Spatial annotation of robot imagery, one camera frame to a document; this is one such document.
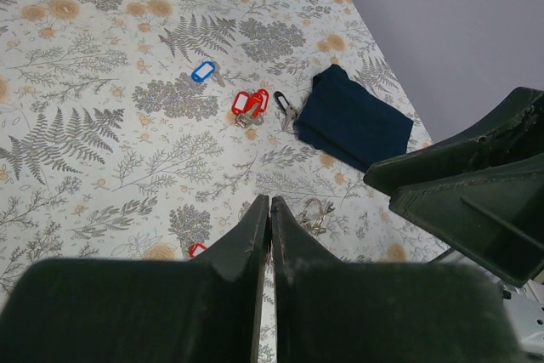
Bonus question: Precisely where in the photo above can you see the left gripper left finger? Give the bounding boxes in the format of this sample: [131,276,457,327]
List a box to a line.
[1,195,270,362]

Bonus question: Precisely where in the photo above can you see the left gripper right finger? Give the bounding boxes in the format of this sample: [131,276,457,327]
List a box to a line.
[270,197,526,362]

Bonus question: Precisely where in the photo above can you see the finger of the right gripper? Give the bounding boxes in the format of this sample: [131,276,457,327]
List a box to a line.
[364,87,543,286]

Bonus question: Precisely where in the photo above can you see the red key tag with key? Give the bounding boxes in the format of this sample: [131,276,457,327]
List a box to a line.
[186,242,207,259]

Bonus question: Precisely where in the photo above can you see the metal key holder red handle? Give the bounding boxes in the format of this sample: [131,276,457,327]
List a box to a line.
[295,197,335,236]

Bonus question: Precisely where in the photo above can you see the dark blue cloth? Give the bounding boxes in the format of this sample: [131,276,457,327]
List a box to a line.
[294,65,413,173]

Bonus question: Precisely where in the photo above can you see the red key tags bunch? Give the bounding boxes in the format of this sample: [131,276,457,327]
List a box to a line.
[231,88,269,128]

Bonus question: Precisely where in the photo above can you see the blue key tag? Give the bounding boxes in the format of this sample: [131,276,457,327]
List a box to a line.
[190,60,225,88]

